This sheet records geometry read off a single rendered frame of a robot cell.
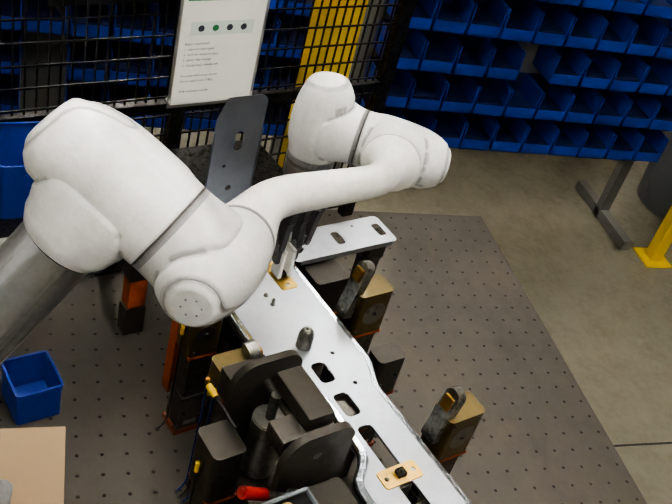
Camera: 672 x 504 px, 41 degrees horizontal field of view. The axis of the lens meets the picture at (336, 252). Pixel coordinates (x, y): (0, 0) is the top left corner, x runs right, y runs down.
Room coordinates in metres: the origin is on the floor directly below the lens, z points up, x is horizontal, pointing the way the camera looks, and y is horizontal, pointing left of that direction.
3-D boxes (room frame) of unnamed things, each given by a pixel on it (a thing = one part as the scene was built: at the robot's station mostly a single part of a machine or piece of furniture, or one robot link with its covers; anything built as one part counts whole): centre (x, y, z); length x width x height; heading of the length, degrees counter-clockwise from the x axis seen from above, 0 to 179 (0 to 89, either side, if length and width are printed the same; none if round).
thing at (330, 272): (1.61, 0.00, 0.84); 0.12 x 0.07 x 0.28; 133
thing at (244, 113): (1.62, 0.27, 1.17); 0.12 x 0.01 x 0.34; 133
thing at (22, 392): (1.24, 0.53, 0.74); 0.11 x 0.10 x 0.09; 43
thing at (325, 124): (1.41, 0.08, 1.46); 0.13 x 0.11 x 0.16; 86
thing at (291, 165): (1.41, 0.09, 1.35); 0.09 x 0.09 x 0.06
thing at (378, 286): (1.52, -0.10, 0.87); 0.12 x 0.07 x 0.35; 133
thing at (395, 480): (1.07, -0.22, 1.01); 0.08 x 0.04 x 0.01; 133
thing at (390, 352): (1.40, -0.17, 0.84); 0.10 x 0.05 x 0.29; 133
